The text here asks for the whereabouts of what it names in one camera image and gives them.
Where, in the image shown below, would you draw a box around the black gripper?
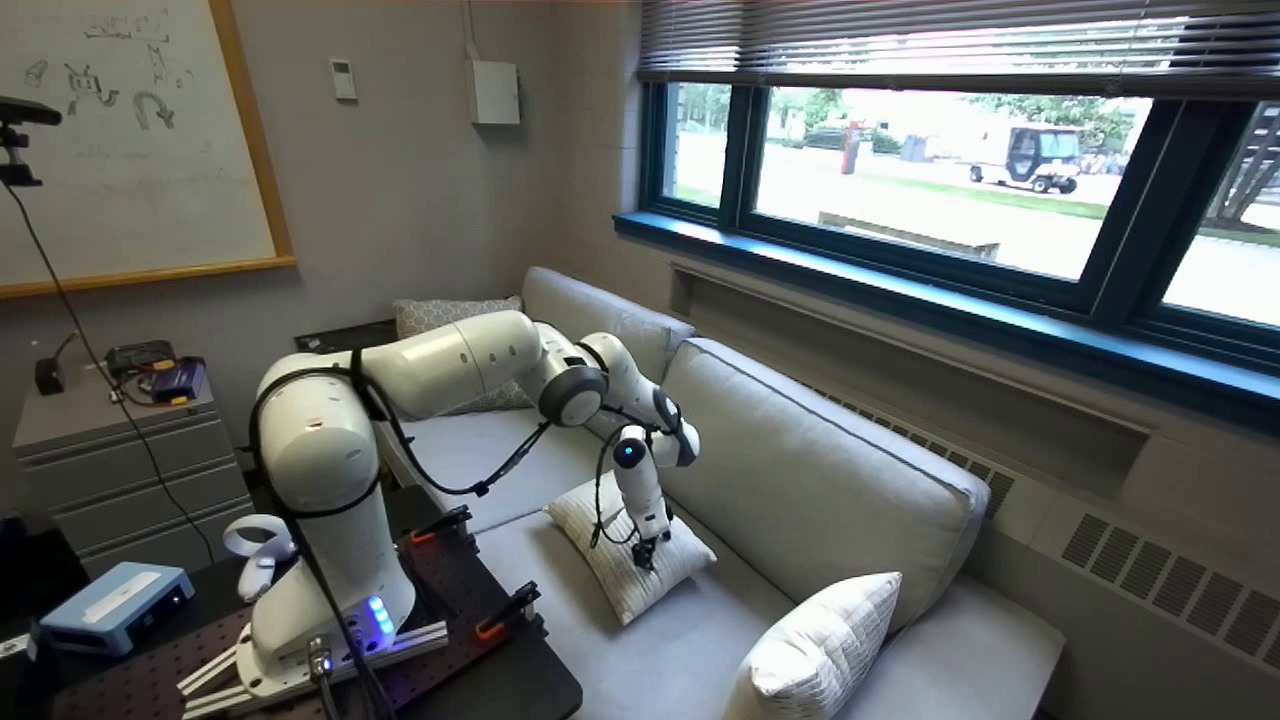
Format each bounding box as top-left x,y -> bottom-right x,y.
623,515 -> 677,575

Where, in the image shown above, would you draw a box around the cream striped pillow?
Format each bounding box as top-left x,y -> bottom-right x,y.
543,473 -> 720,627
720,569 -> 907,720

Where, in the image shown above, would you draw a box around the orange black clamp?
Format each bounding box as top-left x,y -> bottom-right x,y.
467,575 -> 543,653
395,500 -> 479,553

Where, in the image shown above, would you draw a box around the black robot table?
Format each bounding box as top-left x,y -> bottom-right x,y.
0,475 -> 589,720

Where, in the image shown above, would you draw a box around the grey fabric sofa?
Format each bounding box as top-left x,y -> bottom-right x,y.
378,261 -> 1072,720

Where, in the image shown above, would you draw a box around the silver robot mounting plate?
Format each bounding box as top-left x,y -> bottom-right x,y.
174,616 -> 457,713

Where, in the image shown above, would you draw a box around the black side table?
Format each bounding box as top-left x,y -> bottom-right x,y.
294,316 -> 401,361

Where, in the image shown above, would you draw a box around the white VR controller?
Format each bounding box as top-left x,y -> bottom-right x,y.
217,513 -> 296,602

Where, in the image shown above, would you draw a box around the colourful electronics pile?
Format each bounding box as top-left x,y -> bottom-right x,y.
102,336 -> 222,410

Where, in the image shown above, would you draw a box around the grey drawer cabinet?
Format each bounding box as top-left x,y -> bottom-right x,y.
12,357 -> 263,575

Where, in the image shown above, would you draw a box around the light blue box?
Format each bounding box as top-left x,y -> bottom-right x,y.
38,556 -> 200,661

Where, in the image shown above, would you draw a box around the grey window blinds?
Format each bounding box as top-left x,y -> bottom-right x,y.
636,0 -> 1280,98

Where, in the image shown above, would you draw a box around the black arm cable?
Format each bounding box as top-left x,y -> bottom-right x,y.
243,344 -> 643,720

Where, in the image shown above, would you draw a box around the white wall box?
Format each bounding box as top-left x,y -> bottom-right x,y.
459,0 -> 530,130

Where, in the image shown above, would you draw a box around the wall heater vent grille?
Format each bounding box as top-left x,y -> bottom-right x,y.
826,384 -> 1280,675

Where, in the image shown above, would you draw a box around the white wall thermostat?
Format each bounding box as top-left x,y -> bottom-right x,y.
326,53 -> 364,106

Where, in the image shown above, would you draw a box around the wide blue frame window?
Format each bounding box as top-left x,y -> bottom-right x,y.
613,0 -> 1280,431

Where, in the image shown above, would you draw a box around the black camera cable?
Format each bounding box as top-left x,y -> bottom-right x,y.
0,178 -> 229,571

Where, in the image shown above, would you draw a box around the wood frame whiteboard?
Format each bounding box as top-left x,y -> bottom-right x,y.
0,0 -> 301,303

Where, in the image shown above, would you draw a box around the black tripod camera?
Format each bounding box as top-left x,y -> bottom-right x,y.
0,91 -> 68,192

